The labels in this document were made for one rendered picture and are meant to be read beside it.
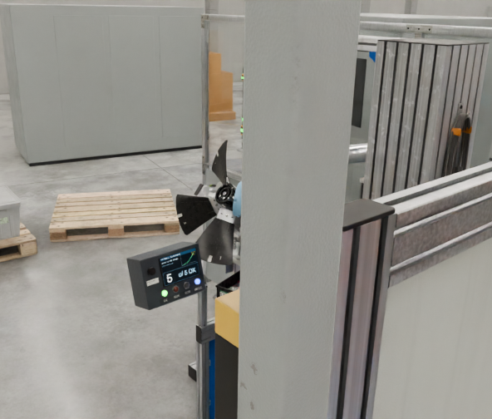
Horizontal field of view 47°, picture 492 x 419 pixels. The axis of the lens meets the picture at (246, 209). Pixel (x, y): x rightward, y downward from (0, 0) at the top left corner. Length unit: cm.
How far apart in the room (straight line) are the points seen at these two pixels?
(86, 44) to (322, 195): 776
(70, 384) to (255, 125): 338
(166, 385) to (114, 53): 549
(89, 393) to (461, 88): 261
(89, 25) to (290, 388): 776
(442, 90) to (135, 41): 671
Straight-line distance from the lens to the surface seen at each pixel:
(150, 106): 839
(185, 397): 344
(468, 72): 193
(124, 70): 821
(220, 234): 284
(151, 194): 627
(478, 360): 72
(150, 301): 212
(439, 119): 183
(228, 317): 40
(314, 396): 40
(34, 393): 364
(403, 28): 300
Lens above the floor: 213
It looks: 20 degrees down
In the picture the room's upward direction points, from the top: 1 degrees clockwise
